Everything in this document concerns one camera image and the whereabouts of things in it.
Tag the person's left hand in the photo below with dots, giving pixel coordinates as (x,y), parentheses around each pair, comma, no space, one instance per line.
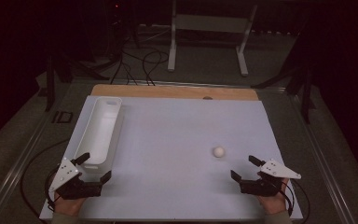
(68,207)

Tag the white plastic bin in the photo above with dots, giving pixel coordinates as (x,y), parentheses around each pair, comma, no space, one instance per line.
(101,130)

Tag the black tripod stand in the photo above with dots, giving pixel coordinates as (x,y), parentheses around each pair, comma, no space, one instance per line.
(49,87)
(306,99)

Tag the dark curtain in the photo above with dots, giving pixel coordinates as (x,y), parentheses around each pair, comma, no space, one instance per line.
(348,77)
(6,62)

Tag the person's right hand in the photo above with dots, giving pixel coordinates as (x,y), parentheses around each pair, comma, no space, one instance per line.
(275,203)

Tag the white metal stand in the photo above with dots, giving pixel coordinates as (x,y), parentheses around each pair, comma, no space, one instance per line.
(209,23)

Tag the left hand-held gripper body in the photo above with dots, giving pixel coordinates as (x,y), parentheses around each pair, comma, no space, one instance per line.
(74,188)

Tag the aluminium rail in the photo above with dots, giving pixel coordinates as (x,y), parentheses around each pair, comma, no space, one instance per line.
(29,150)
(320,158)

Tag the black rectangular bracket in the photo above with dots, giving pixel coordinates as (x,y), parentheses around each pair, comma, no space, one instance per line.
(57,117)

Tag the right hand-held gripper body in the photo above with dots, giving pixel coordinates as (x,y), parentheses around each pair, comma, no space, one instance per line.
(261,186)

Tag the white ball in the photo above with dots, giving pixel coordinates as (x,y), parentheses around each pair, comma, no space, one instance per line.
(218,151)

